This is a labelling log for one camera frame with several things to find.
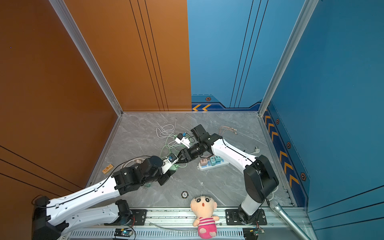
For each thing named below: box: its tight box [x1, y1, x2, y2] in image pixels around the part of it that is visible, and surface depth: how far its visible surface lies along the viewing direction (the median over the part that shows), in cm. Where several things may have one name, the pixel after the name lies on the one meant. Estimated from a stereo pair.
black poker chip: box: [181, 191, 189, 199], surface depth 82 cm
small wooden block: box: [102, 163, 114, 175], surface depth 91 cm
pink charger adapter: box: [200, 158, 208, 166], surface depth 87 cm
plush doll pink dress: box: [190, 195, 220, 240], surface depth 70 cm
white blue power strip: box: [197, 158, 229, 171], surface depth 91 cm
